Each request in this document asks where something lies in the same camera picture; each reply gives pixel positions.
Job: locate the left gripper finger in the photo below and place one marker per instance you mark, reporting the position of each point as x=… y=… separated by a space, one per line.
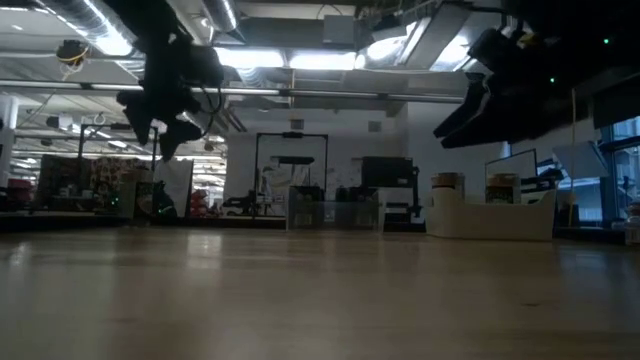
x=137 y=122
x=177 y=134

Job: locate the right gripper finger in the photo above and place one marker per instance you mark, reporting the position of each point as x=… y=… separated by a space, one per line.
x=462 y=110
x=492 y=130

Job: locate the small glass spice jar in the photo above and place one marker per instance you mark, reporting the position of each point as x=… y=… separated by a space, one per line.
x=633 y=225

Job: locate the background black robot arm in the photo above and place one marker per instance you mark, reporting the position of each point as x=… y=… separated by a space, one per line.
x=162 y=200
x=240 y=206

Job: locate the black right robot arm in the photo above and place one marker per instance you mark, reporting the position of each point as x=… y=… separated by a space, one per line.
x=575 y=25

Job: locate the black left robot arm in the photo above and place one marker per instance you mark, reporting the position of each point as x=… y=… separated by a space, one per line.
x=150 y=20

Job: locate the white monitor screen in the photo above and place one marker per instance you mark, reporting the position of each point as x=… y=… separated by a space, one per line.
x=510 y=167

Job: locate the white board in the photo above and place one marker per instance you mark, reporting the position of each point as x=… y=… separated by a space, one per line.
x=180 y=177

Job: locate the ceiling light panel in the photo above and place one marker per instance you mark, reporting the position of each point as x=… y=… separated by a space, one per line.
x=250 y=57
x=322 y=61

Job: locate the patterned panel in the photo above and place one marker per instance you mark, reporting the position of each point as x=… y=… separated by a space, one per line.
x=85 y=175

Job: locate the red background items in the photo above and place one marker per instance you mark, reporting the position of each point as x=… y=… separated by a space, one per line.
x=200 y=205

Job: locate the white slanted panel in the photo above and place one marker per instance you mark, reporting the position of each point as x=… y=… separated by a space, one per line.
x=582 y=160

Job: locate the white plastic tray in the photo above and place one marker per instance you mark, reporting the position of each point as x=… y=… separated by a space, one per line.
x=490 y=222

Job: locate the black cabinet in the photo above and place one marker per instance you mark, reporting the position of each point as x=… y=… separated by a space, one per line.
x=387 y=172

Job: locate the silver ceiling pipe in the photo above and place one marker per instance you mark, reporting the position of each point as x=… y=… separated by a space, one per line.
x=325 y=93

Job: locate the grey ceiling box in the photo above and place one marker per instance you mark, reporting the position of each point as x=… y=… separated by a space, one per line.
x=340 y=29

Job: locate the small clear plastic bin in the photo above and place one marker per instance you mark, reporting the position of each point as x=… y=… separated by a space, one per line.
x=332 y=220

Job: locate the black stand frame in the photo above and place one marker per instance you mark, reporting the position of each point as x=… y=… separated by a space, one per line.
x=100 y=127
x=292 y=135

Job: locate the round silver duct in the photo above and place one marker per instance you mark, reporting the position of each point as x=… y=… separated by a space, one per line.
x=220 y=12

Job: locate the black aluminium table frame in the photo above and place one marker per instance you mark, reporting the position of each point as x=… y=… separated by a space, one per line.
x=75 y=222

